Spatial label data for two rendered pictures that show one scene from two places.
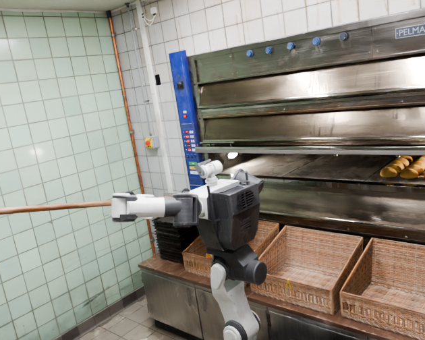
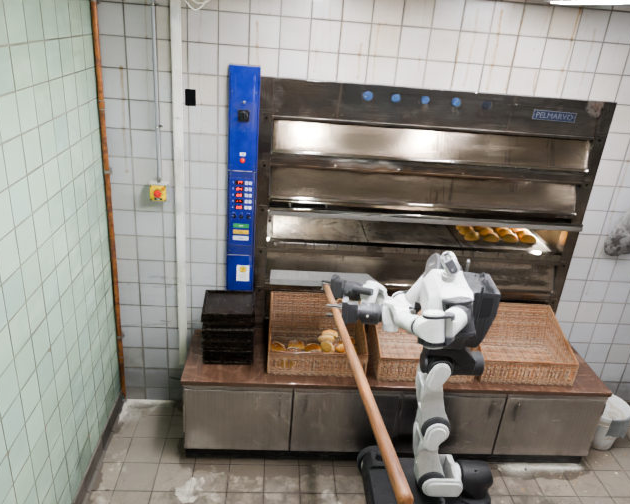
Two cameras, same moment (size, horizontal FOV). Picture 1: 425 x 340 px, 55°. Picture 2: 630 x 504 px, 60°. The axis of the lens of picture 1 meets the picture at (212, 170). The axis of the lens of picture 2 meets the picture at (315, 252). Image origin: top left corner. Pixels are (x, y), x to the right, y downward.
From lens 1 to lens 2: 2.27 m
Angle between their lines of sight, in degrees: 46
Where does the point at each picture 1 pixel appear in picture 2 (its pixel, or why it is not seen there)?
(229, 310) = (435, 408)
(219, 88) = (306, 129)
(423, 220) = (512, 281)
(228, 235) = (481, 333)
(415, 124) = (528, 198)
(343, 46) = (482, 114)
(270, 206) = not seen: hidden behind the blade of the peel
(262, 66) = (381, 114)
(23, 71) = (19, 69)
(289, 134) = (399, 198)
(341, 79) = (472, 147)
